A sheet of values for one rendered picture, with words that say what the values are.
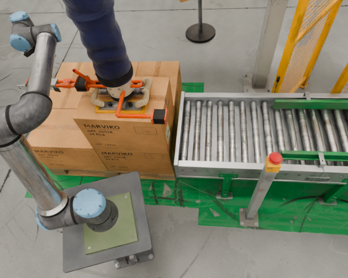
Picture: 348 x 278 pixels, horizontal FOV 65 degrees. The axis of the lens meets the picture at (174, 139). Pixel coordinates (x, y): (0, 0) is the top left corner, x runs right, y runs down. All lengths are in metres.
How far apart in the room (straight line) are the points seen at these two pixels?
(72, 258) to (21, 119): 0.91
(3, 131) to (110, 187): 0.84
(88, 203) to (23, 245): 1.43
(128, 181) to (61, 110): 1.10
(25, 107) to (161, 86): 1.04
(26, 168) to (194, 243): 1.51
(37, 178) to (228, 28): 3.25
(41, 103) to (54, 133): 1.34
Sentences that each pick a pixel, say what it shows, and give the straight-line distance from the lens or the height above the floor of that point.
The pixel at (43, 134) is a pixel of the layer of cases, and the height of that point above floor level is 0.54.
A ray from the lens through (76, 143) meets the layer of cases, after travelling 2.32.
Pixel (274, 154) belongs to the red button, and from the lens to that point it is 1.50.
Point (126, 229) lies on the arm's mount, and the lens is 1.65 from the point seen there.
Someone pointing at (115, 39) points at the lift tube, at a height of 1.44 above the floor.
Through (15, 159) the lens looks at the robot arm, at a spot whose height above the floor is 1.43.
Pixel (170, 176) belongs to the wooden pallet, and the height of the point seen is 0.08.
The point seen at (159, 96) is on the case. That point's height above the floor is 0.94.
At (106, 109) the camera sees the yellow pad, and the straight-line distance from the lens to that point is 1.85.
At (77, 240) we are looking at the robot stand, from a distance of 1.75.
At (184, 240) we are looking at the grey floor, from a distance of 2.37.
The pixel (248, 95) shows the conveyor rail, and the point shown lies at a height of 0.59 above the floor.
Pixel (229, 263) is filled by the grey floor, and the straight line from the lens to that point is 2.34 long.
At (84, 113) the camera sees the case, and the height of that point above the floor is 0.94.
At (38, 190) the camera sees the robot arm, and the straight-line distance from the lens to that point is 1.37.
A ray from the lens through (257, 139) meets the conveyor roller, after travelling 2.12.
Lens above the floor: 2.31
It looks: 57 degrees down
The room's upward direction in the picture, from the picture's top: 10 degrees counter-clockwise
